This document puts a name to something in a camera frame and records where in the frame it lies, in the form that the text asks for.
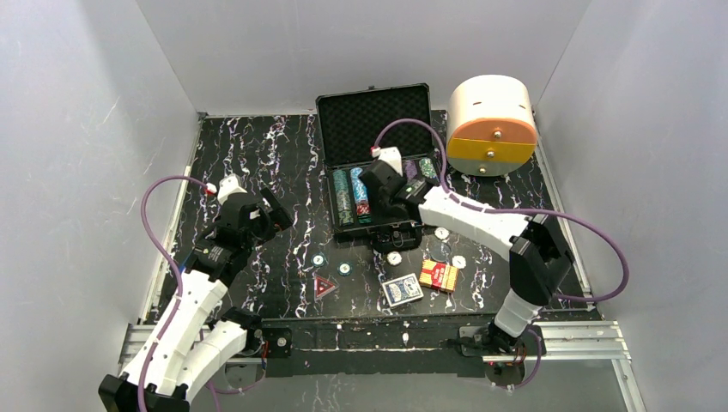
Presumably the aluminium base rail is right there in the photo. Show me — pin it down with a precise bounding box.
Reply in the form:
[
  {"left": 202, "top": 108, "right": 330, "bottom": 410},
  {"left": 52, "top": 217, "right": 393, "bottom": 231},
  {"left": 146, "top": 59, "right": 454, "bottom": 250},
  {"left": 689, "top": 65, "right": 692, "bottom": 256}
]
[{"left": 116, "top": 309, "right": 633, "bottom": 393}]

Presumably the white poker chip center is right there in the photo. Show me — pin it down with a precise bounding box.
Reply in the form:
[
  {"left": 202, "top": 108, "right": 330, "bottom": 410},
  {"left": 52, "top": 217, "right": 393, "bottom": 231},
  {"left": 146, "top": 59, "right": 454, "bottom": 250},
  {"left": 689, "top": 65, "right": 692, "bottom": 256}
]
[{"left": 386, "top": 251, "right": 403, "bottom": 266}]

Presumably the purple orange chip stack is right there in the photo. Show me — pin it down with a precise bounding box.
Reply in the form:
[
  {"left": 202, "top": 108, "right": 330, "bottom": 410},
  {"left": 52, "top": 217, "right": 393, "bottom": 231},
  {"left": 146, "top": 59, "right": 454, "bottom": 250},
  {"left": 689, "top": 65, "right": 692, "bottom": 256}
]
[{"left": 403, "top": 160, "right": 420, "bottom": 179}]

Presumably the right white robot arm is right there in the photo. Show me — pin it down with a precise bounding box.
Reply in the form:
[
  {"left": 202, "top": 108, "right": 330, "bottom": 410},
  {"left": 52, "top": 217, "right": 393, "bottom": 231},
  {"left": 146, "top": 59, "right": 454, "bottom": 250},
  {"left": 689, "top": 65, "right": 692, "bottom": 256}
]
[{"left": 359, "top": 161, "right": 573, "bottom": 353}]

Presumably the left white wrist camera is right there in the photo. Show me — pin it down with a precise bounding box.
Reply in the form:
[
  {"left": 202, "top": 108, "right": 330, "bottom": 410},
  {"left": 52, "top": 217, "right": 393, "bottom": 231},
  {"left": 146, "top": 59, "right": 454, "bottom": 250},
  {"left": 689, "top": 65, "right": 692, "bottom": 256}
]
[{"left": 216, "top": 173, "right": 246, "bottom": 205}]

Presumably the teal poker chip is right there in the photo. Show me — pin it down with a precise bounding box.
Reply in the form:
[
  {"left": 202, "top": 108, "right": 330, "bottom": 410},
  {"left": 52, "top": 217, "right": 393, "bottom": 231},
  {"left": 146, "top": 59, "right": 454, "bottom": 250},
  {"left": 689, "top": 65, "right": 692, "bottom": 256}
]
[{"left": 337, "top": 263, "right": 352, "bottom": 276}]

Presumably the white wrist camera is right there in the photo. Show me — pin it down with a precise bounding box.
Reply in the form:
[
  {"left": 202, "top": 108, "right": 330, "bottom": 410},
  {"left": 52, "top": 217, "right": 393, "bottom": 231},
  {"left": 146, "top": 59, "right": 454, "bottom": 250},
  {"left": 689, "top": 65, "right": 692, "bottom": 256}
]
[
  {"left": 216, "top": 173, "right": 246, "bottom": 205},
  {"left": 377, "top": 147, "right": 403, "bottom": 176}
]

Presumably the green poker chip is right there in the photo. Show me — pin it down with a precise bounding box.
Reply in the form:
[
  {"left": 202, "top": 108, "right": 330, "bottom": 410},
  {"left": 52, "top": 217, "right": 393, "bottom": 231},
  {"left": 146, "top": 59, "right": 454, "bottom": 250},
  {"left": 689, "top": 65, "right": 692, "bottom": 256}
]
[{"left": 311, "top": 253, "right": 327, "bottom": 268}]

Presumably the green blue white chip stack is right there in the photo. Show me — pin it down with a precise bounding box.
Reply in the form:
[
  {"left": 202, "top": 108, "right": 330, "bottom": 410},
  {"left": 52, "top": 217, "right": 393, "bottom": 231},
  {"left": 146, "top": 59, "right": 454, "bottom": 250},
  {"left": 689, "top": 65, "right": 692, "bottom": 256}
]
[{"left": 418, "top": 157, "right": 438, "bottom": 180}]

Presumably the cyan red chip stack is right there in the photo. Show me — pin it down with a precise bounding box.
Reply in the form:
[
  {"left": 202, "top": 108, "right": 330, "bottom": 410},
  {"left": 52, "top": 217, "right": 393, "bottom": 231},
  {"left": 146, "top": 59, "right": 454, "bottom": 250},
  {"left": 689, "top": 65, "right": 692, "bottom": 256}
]
[{"left": 349, "top": 167, "right": 371, "bottom": 223}]

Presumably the red triangular plaque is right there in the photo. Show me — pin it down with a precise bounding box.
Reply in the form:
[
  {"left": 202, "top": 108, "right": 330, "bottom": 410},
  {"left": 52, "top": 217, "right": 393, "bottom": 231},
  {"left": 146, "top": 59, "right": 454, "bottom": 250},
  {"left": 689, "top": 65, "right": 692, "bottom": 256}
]
[{"left": 314, "top": 276, "right": 338, "bottom": 300}]

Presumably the blue playing card deck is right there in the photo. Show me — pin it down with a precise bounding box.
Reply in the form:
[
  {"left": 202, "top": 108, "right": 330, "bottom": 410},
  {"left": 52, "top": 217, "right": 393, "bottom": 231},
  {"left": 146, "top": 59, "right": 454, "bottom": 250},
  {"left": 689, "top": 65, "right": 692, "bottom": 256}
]
[{"left": 381, "top": 273, "right": 424, "bottom": 307}]

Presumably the red playing card deck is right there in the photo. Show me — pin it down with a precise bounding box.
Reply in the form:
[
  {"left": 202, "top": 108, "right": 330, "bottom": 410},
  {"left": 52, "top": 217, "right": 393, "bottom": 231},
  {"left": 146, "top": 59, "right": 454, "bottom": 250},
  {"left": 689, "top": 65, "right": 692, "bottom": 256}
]
[{"left": 418, "top": 259, "right": 458, "bottom": 293}]

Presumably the clear round button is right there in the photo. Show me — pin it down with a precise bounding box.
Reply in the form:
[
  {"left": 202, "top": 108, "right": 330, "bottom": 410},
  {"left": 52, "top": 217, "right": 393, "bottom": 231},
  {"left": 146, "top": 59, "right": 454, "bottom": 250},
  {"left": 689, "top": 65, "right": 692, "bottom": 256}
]
[{"left": 428, "top": 241, "right": 452, "bottom": 263}]

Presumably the white round drawer cabinet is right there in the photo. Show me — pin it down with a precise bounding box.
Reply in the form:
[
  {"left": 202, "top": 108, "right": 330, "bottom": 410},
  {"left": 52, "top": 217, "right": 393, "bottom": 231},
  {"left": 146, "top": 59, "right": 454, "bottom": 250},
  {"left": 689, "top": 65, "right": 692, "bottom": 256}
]
[{"left": 446, "top": 75, "right": 538, "bottom": 177}]

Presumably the white poker chip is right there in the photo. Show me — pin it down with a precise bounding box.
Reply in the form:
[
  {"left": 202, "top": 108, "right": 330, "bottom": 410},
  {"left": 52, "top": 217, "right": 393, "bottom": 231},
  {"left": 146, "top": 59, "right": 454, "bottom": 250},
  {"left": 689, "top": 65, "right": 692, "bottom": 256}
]
[
  {"left": 434, "top": 227, "right": 450, "bottom": 241},
  {"left": 452, "top": 255, "right": 467, "bottom": 269},
  {"left": 386, "top": 251, "right": 403, "bottom": 266}
]

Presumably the black poker chip case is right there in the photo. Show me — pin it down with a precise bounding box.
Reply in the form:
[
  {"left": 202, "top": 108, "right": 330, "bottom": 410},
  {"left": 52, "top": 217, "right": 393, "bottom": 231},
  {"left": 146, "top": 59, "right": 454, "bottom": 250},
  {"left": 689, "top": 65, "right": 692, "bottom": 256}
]
[{"left": 316, "top": 83, "right": 438, "bottom": 253}]

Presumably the white poker chip upper right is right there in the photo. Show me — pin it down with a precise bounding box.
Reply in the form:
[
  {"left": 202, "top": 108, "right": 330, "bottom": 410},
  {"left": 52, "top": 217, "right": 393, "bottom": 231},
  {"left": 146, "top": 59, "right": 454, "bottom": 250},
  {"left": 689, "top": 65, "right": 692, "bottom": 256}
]
[{"left": 434, "top": 227, "right": 450, "bottom": 241}]

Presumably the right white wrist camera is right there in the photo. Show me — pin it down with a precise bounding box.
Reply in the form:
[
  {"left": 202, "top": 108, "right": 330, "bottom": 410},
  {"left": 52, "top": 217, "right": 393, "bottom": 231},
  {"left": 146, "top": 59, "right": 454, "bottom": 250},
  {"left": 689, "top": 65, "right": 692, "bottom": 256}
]
[{"left": 377, "top": 147, "right": 403, "bottom": 176}]

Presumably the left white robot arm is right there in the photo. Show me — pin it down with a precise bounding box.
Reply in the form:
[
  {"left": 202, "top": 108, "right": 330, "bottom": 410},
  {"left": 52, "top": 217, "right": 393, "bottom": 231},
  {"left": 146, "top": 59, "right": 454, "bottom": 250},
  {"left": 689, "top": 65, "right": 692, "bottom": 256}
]
[{"left": 99, "top": 187, "right": 292, "bottom": 411}]

